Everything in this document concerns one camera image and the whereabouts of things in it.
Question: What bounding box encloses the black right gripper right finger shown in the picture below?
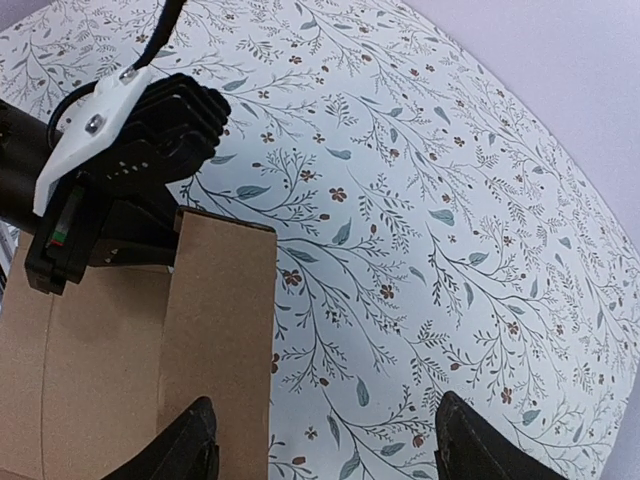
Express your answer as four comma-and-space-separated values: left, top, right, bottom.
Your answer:
434, 391, 563, 480

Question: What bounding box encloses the floral patterned table mat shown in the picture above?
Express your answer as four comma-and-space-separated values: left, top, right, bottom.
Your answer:
0, 0, 640, 480

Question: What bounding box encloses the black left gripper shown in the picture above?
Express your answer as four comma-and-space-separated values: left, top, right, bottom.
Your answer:
0, 97, 221, 296

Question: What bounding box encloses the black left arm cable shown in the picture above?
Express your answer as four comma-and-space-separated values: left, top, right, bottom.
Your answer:
44, 0, 186, 136

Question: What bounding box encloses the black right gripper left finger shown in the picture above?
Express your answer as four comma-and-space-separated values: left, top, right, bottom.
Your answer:
107, 396, 220, 480

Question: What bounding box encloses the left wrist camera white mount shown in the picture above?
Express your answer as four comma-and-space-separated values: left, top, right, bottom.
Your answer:
34, 69, 232, 216

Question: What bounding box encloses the brown cardboard box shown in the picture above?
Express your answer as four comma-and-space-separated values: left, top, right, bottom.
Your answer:
1, 209, 277, 479

